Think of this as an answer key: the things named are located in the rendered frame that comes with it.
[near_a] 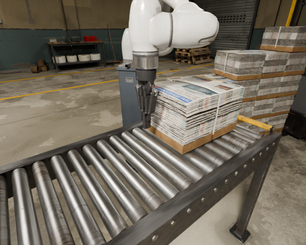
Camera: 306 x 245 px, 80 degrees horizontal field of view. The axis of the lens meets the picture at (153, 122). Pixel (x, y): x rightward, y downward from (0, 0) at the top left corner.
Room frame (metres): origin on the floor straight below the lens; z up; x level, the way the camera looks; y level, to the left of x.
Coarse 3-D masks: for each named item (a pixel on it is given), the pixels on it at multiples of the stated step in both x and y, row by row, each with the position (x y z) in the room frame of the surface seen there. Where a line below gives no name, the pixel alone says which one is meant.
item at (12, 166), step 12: (108, 132) 0.79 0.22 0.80; (120, 132) 0.79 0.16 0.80; (72, 144) 0.68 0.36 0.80; (84, 144) 0.68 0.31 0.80; (36, 156) 0.60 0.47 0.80; (48, 156) 0.60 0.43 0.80; (84, 156) 0.67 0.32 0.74; (0, 168) 0.52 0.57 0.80; (12, 168) 0.52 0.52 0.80; (48, 168) 0.58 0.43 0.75; (72, 168) 0.64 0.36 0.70; (12, 192) 0.50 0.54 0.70
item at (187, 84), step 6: (180, 84) 0.85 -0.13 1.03; (186, 84) 0.85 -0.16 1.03; (192, 84) 0.85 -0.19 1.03; (204, 90) 0.75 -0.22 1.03; (210, 90) 0.75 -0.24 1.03; (216, 90) 0.75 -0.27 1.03; (216, 96) 0.69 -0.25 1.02; (222, 96) 0.72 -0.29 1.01; (216, 102) 0.70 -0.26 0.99; (222, 102) 0.72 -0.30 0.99; (216, 108) 0.71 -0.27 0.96; (210, 120) 0.69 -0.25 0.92; (210, 126) 0.70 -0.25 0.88; (216, 126) 0.72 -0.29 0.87; (210, 132) 0.70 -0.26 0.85
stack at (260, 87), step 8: (168, 80) 1.77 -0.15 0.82; (224, 80) 1.72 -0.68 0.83; (232, 80) 1.73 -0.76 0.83; (240, 80) 1.73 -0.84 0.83; (248, 80) 1.73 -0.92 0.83; (256, 80) 1.76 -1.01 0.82; (264, 80) 1.80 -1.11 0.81; (272, 80) 1.84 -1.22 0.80; (280, 80) 1.88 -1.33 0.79; (248, 88) 1.74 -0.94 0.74; (256, 88) 1.78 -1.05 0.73; (264, 88) 1.81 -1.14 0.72; (272, 88) 1.85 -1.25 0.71; (248, 96) 1.74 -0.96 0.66; (248, 104) 1.75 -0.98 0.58; (256, 104) 1.79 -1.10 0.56; (264, 104) 1.84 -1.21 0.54; (272, 104) 1.87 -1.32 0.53; (240, 112) 1.72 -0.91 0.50; (248, 112) 1.76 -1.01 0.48; (256, 112) 1.80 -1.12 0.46; (264, 112) 1.84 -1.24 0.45; (256, 120) 1.82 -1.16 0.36; (264, 120) 1.85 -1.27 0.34; (248, 128) 1.78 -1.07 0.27; (256, 128) 1.83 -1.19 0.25
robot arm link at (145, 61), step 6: (138, 54) 0.62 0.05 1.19; (144, 54) 0.61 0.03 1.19; (150, 54) 0.62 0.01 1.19; (156, 54) 0.63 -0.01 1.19; (138, 60) 0.62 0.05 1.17; (144, 60) 0.61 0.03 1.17; (150, 60) 0.62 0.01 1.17; (156, 60) 0.63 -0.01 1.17; (138, 66) 0.62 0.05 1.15; (144, 66) 0.61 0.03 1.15; (150, 66) 0.62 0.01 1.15; (156, 66) 0.63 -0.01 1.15
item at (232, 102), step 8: (192, 80) 0.92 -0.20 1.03; (200, 80) 0.91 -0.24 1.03; (208, 80) 0.91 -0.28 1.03; (216, 80) 0.91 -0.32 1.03; (216, 88) 0.77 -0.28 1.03; (224, 88) 0.77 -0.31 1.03; (232, 88) 0.77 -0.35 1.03; (240, 88) 0.79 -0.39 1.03; (224, 96) 0.73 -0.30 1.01; (232, 96) 0.76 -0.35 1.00; (240, 96) 0.80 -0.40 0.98; (224, 104) 0.73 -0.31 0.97; (232, 104) 0.77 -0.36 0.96; (240, 104) 0.81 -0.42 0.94; (224, 112) 0.74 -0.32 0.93; (232, 112) 0.78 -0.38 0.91; (224, 120) 0.75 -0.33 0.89; (232, 120) 0.80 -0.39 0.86
